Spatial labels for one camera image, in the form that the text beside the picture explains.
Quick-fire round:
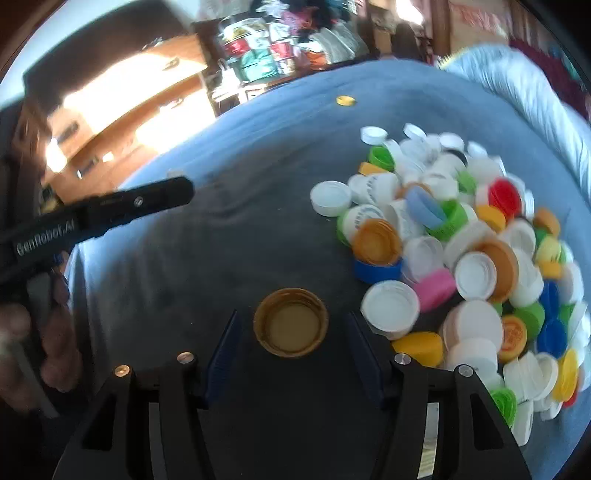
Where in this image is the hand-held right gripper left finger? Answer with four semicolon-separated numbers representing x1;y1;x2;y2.
53;310;243;480

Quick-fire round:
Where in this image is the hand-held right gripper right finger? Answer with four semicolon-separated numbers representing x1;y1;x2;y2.
347;311;534;480

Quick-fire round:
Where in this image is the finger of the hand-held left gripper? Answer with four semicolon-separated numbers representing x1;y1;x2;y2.
79;175;195;240

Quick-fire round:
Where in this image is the brown bottle cap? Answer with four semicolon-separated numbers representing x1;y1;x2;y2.
253;288;330;358

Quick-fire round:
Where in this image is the pile of mixed bottle caps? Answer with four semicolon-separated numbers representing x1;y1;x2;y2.
309;122;591;446

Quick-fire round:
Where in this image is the person's left hand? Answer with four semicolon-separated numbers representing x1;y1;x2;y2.
0;254;86;416

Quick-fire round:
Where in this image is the wooden dresser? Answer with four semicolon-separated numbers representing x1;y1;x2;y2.
23;51;218;199

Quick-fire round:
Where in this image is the blue bed sheet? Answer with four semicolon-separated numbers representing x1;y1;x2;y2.
65;60;591;480

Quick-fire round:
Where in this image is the heap of colourful bags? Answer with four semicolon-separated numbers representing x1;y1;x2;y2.
194;0;370;102

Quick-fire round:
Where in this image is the light blue duvet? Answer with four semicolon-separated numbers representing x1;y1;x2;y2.
438;44;591;185

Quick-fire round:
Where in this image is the dark red cloth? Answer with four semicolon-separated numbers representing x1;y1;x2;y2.
508;39;588;109

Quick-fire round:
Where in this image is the cardboard box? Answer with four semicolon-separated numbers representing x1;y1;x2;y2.
448;0;514;43

